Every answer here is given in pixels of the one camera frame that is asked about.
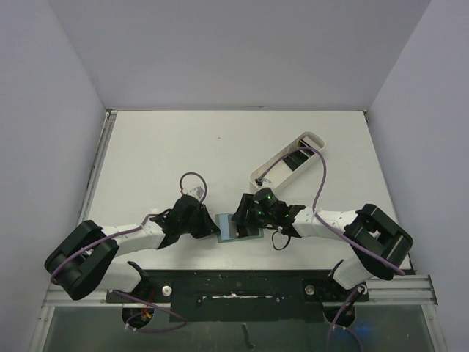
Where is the black VIP credit card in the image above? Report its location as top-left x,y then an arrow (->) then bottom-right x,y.
228,214 -> 262,240

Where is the green card holder wallet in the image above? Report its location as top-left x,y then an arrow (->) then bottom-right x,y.
215,213 -> 264,243

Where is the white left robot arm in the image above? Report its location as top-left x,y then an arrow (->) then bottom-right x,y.
44,194 -> 220,301

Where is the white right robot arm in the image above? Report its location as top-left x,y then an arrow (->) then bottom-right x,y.
232,188 -> 413,300

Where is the fallen black card in tray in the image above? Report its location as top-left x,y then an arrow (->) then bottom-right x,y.
283,150 -> 309,171

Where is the card stack in tray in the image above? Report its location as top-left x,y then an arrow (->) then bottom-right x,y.
298,136 -> 320,157

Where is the white oblong tray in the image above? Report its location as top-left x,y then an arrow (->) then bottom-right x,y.
249,131 -> 326,193

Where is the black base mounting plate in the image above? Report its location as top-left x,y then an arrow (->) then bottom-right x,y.
106,261 -> 369,323

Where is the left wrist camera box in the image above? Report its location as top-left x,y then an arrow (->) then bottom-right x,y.
181,186 -> 205,202

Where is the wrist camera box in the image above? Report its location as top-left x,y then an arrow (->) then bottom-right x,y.
254,177 -> 276,190
181,186 -> 205,202

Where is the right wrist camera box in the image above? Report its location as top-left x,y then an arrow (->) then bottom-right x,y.
254,177 -> 276,190

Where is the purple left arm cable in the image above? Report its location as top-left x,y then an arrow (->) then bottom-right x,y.
49,172 -> 208,333

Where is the aluminium frame rail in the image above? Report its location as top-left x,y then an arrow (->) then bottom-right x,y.
44,110 -> 437,351

